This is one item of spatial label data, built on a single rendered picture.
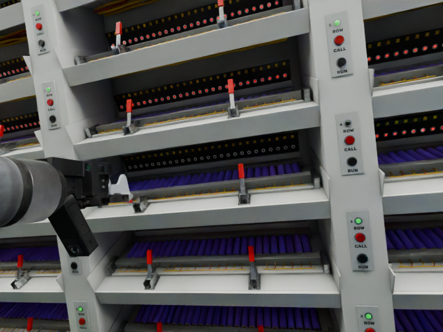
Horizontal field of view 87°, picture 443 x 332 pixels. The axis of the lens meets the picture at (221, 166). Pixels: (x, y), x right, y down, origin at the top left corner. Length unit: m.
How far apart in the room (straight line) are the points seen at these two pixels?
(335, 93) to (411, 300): 0.44
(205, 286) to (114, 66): 0.58
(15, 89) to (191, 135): 0.53
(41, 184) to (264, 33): 0.49
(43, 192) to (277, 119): 0.42
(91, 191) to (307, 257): 0.49
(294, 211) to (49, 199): 0.44
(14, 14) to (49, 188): 0.63
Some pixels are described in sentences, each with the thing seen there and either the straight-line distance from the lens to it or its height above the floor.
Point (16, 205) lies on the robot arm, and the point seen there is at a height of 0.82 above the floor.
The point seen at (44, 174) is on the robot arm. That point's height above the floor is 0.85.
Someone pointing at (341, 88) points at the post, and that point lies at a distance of 0.54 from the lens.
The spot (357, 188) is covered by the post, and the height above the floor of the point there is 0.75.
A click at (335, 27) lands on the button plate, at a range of 0.58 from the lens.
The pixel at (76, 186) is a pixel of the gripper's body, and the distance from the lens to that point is 0.47.
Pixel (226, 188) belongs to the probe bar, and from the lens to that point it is 0.59.
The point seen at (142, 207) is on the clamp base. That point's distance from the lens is 0.62.
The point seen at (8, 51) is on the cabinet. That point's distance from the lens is 1.27.
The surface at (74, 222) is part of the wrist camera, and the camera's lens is 0.45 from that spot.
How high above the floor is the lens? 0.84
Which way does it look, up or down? 2 degrees down
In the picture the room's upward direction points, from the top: 7 degrees counter-clockwise
